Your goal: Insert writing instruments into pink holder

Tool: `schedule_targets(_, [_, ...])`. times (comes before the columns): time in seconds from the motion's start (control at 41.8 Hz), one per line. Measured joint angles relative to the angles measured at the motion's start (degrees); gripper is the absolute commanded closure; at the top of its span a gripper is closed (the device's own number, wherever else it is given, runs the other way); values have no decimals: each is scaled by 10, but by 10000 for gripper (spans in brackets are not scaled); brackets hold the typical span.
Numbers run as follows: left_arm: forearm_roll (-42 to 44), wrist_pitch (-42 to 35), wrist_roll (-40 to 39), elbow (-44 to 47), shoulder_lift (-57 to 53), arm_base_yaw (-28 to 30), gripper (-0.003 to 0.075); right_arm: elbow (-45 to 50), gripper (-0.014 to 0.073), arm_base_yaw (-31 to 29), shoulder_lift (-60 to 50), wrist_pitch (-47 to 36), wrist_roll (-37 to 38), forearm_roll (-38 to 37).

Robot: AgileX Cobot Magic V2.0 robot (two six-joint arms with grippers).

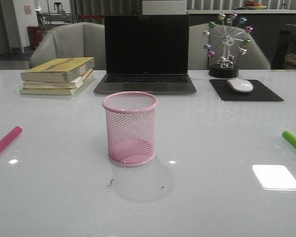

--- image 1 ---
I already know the pink marker pen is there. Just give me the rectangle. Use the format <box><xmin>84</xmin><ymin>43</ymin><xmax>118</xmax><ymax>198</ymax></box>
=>
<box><xmin>0</xmin><ymin>126</ymin><xmax>23</xmax><ymax>154</ymax></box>

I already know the green marker pen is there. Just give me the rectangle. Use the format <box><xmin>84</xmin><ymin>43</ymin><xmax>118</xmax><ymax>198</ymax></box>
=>
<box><xmin>282</xmin><ymin>130</ymin><xmax>296</xmax><ymax>149</ymax></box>

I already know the pink mesh pen holder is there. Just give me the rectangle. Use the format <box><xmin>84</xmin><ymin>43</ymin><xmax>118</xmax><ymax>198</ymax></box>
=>
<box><xmin>102</xmin><ymin>91</ymin><xmax>157</xmax><ymax>166</ymax></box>

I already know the grey open laptop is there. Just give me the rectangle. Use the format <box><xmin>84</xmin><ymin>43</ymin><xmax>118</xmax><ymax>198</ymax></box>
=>
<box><xmin>94</xmin><ymin>14</ymin><xmax>196</xmax><ymax>94</ymax></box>

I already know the middle cream book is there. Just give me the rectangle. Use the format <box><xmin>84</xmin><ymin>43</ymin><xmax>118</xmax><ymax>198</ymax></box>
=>
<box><xmin>23</xmin><ymin>69</ymin><xmax>93</xmax><ymax>89</ymax></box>

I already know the right grey armchair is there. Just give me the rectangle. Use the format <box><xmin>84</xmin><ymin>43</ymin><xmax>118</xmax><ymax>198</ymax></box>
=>
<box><xmin>188</xmin><ymin>23</ymin><xmax>271</xmax><ymax>70</ymax></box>

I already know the grey armchair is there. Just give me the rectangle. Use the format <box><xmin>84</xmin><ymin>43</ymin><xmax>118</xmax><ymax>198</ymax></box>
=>
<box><xmin>188</xmin><ymin>23</ymin><xmax>271</xmax><ymax>70</ymax></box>
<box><xmin>29</xmin><ymin>22</ymin><xmax>106</xmax><ymax>70</ymax></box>

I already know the white computer mouse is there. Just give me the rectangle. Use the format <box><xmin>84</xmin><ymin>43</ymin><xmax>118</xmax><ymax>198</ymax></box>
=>
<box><xmin>226</xmin><ymin>79</ymin><xmax>253</xmax><ymax>93</ymax></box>

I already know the left grey armchair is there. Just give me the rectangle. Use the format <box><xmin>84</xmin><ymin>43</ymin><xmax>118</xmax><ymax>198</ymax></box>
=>
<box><xmin>29</xmin><ymin>22</ymin><xmax>106</xmax><ymax>70</ymax></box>

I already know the top yellow book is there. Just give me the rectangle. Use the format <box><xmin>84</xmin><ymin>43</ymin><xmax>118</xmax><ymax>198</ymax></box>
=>
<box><xmin>21</xmin><ymin>57</ymin><xmax>94</xmax><ymax>82</ymax></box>

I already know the yellow book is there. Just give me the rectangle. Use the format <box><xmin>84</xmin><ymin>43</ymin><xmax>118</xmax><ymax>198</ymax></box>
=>
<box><xmin>18</xmin><ymin>75</ymin><xmax>95</xmax><ymax>95</ymax></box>
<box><xmin>21</xmin><ymin>57</ymin><xmax>94</xmax><ymax>82</ymax></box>

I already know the ferris wheel desk toy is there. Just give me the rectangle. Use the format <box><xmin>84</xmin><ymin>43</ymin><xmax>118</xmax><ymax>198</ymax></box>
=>
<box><xmin>203</xmin><ymin>12</ymin><xmax>254</xmax><ymax>78</ymax></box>

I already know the black mouse pad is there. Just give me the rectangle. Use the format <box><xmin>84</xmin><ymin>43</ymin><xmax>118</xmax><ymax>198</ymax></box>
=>
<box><xmin>209</xmin><ymin>79</ymin><xmax>284</xmax><ymax>102</ymax></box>

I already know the bottom yellow book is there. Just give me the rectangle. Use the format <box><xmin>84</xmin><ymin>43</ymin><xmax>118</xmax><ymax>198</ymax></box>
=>
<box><xmin>18</xmin><ymin>75</ymin><xmax>95</xmax><ymax>95</ymax></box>

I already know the red trash bin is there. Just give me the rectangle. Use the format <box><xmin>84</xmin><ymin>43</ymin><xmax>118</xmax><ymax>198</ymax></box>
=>
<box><xmin>27</xmin><ymin>26</ymin><xmax>43</xmax><ymax>50</ymax></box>

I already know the fruit bowl on counter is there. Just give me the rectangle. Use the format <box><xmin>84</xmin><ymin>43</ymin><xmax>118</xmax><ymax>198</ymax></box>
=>
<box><xmin>244</xmin><ymin>0</ymin><xmax>267</xmax><ymax>10</ymax></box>

